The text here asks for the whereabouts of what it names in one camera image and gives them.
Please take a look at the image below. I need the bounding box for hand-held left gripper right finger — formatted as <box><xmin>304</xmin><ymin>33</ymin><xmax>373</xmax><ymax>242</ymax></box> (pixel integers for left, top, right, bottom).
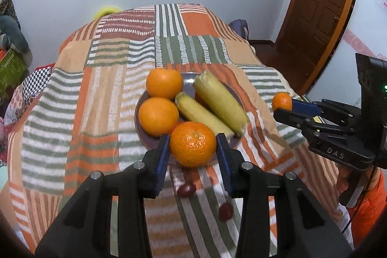
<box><xmin>216</xmin><ymin>132</ymin><xmax>355</xmax><ymax>258</ymax></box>

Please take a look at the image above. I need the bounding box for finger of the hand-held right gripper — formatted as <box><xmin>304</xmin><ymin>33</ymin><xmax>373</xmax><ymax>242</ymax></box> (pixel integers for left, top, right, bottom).
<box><xmin>273</xmin><ymin>108</ymin><xmax>322</xmax><ymax>139</ymax></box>
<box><xmin>291</xmin><ymin>98</ymin><xmax>362</xmax><ymax>125</ymax></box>

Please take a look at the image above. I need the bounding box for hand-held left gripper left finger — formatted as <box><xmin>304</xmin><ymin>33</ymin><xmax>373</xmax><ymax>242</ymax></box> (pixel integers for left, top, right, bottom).
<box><xmin>35</xmin><ymin>133</ymin><xmax>171</xmax><ymax>258</ymax></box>

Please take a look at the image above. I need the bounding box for small mandarin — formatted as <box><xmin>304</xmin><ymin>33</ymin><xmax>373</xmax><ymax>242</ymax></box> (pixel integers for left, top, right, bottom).
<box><xmin>169</xmin><ymin>121</ymin><xmax>217</xmax><ymax>168</ymax></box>
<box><xmin>272</xmin><ymin>92</ymin><xmax>293</xmax><ymax>112</ymax></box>

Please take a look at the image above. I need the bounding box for large orange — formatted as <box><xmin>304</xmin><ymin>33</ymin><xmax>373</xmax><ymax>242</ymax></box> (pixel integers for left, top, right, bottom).
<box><xmin>146</xmin><ymin>67</ymin><xmax>184</xmax><ymax>100</ymax></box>
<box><xmin>138</xmin><ymin>97</ymin><xmax>180</xmax><ymax>138</ymax></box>

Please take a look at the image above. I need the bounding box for yellow corn cob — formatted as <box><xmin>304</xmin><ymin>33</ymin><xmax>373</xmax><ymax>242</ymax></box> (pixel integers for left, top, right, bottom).
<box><xmin>175</xmin><ymin>92</ymin><xmax>235</xmax><ymax>140</ymax></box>
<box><xmin>193</xmin><ymin>70</ymin><xmax>250</xmax><ymax>136</ymax></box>

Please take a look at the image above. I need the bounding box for purple plate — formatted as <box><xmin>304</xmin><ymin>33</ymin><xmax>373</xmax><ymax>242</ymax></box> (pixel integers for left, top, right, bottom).
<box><xmin>134</xmin><ymin>72</ymin><xmax>246</xmax><ymax>168</ymax></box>

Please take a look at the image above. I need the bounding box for person's right forearm orange sleeve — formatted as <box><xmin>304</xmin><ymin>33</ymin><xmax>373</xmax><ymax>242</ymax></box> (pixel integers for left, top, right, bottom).
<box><xmin>347</xmin><ymin>167</ymin><xmax>387</xmax><ymax>250</ymax></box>

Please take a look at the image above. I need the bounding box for person's right hand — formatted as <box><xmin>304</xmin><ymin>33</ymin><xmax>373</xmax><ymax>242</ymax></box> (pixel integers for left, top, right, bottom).
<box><xmin>336</xmin><ymin>167</ymin><xmax>352</xmax><ymax>196</ymax></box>

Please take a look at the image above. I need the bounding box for dark red grape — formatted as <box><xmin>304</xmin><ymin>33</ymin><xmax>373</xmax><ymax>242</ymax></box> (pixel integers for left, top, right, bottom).
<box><xmin>177</xmin><ymin>182</ymin><xmax>197</xmax><ymax>198</ymax></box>
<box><xmin>218</xmin><ymin>202</ymin><xmax>234</xmax><ymax>221</ymax></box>

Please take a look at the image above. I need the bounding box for brown wooden door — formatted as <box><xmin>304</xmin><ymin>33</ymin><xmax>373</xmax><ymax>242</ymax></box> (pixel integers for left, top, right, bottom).
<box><xmin>273</xmin><ymin>0</ymin><xmax>362</xmax><ymax>97</ymax></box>

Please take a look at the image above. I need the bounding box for striped patchwork blanket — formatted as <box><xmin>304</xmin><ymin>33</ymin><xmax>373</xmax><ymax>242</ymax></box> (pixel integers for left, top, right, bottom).
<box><xmin>6</xmin><ymin>3</ymin><xmax>355</xmax><ymax>258</ymax></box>

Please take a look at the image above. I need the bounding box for white wardrobe door with hearts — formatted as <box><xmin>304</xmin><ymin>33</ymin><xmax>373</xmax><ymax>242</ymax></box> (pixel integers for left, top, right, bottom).
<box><xmin>308</xmin><ymin>0</ymin><xmax>387</xmax><ymax>109</ymax></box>

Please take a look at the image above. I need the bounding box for yellow curved foam piece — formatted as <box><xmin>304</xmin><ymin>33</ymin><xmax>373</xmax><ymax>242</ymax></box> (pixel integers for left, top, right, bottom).
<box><xmin>93</xmin><ymin>6</ymin><xmax>120</xmax><ymax>20</ymax></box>

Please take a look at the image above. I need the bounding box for green patterned storage box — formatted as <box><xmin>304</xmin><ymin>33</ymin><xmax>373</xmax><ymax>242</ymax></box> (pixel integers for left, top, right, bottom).
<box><xmin>0</xmin><ymin>49</ymin><xmax>30</xmax><ymax>99</ymax></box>

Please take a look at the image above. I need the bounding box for grey plush toy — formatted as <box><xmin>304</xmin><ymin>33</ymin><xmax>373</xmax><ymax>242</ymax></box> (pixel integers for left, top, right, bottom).
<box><xmin>0</xmin><ymin>15</ymin><xmax>31</xmax><ymax>55</ymax></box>

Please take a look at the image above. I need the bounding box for dark patterned cushion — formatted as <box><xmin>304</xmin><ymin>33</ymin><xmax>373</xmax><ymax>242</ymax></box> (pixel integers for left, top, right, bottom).
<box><xmin>0</xmin><ymin>0</ymin><xmax>21</xmax><ymax>29</ymax></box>

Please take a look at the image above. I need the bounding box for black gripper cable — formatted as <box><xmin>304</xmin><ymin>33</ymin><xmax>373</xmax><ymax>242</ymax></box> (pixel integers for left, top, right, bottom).
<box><xmin>341</xmin><ymin>167</ymin><xmax>378</xmax><ymax>235</ymax></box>

